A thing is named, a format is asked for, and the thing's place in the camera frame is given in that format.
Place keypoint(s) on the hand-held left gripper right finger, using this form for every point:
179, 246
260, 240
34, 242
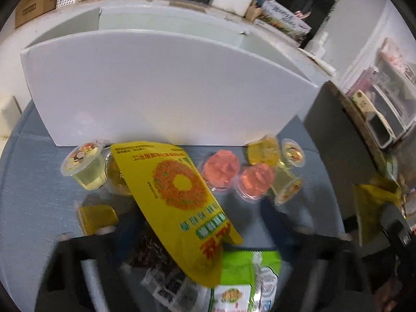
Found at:
274, 224

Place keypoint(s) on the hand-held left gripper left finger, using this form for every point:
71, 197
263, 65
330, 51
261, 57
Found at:
130, 234

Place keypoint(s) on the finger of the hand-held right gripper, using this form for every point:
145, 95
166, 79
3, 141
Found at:
391, 214

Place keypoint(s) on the large yellow snack bag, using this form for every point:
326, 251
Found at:
182, 188

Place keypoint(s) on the white corrugated plastic box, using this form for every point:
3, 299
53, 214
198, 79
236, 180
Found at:
169, 87

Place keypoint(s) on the small yellow snack packet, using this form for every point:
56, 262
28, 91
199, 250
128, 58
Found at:
97, 219

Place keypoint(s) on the pale jelly cup orange lid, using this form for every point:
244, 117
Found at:
286, 187

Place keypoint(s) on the pink jelly cup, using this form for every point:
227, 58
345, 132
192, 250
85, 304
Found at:
221, 169
255, 180

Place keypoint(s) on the dark seaweed snack packet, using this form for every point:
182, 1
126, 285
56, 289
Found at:
162, 273

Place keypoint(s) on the green snack packet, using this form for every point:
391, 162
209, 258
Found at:
239, 282

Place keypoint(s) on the clear jelly cup cartoon lid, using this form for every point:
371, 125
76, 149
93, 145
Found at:
293, 152

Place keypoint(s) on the yellow jelly cup with lid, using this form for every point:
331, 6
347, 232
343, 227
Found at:
83, 165

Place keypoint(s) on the dark board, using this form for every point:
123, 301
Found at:
341, 136

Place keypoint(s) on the clear plastic storage bin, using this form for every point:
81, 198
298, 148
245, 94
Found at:
390, 97

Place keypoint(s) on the printed floral box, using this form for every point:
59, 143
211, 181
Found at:
284, 18

